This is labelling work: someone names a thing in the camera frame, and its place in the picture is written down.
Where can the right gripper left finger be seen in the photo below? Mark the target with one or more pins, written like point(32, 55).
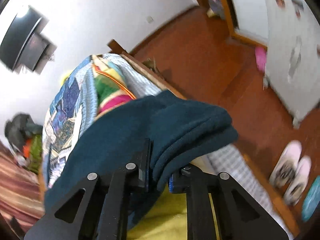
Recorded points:
point(97, 207)

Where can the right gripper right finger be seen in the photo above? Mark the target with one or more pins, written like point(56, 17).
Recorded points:
point(218, 207)

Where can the dark navy pants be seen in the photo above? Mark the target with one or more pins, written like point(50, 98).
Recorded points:
point(179, 131)

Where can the yellow towel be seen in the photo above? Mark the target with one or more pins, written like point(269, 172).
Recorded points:
point(166, 220)

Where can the white slipper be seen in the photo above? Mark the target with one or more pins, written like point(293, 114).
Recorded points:
point(300, 181)
point(285, 169)

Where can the pink striped curtain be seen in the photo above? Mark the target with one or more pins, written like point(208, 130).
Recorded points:
point(20, 193)

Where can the green storage bag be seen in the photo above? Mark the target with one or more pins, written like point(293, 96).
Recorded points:
point(32, 151)

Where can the patchwork blue bedspread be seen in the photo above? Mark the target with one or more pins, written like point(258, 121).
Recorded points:
point(71, 112)

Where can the dark jacket pile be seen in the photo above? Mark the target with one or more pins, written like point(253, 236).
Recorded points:
point(20, 129)

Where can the grey foam mat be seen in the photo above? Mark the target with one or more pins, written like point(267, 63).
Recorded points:
point(292, 66)

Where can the pink croc shoe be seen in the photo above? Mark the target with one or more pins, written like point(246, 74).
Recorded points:
point(260, 58)

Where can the grey backpack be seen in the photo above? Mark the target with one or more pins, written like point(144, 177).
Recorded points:
point(215, 9)

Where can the white sliding wardrobe door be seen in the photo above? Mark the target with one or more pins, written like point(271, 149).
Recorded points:
point(247, 21)

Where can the wooden bed frame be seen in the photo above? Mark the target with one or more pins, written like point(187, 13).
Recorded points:
point(277, 202)

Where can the small wall monitor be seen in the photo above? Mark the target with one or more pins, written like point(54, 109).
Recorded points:
point(37, 52)

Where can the wall power outlet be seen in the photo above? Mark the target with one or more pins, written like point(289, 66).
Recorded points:
point(149, 19)

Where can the black wall television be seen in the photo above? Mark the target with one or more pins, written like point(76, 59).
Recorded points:
point(22, 27)

